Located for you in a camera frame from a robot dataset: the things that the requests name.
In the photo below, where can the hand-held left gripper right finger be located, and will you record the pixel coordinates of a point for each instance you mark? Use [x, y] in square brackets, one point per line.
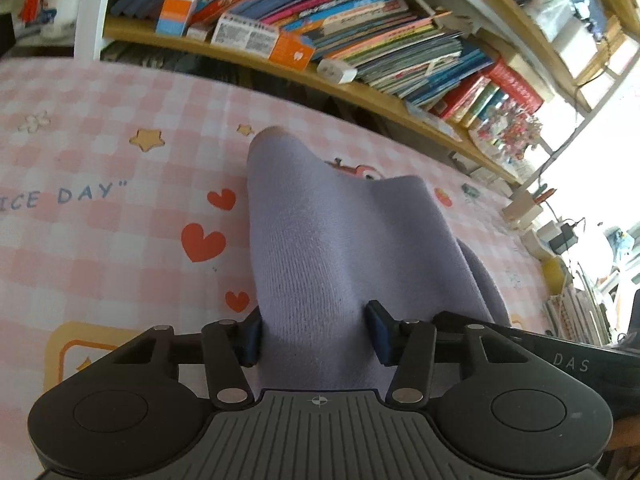
[378, 332]

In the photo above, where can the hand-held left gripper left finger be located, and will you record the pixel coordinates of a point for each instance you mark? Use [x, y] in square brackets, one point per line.
[252, 341]

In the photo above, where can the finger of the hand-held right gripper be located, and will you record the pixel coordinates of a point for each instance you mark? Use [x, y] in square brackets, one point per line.
[452, 319]

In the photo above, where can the purple and tan knit sweater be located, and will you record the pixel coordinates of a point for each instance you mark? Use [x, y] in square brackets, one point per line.
[330, 260]

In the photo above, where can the stack of upright white booklets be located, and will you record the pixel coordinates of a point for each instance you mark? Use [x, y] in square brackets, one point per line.
[575, 315]

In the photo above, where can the wooden pen holder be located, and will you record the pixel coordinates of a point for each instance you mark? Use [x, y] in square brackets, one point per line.
[525, 207]

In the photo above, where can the pink checked printed bed sheet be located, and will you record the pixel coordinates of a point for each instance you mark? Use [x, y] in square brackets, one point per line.
[110, 220]

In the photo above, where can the white charger plug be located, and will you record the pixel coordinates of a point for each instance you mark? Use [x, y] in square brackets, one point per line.
[336, 71]

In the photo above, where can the white and orange flat box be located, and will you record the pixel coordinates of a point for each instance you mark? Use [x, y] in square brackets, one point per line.
[260, 40]

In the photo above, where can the row of colourful books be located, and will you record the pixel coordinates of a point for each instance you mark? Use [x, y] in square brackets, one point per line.
[380, 25]

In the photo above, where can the wooden bookshelf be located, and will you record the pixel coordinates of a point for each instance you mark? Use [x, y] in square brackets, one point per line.
[150, 35]

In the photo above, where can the white jar with green lid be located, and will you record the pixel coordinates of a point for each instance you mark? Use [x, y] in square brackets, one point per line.
[60, 7]

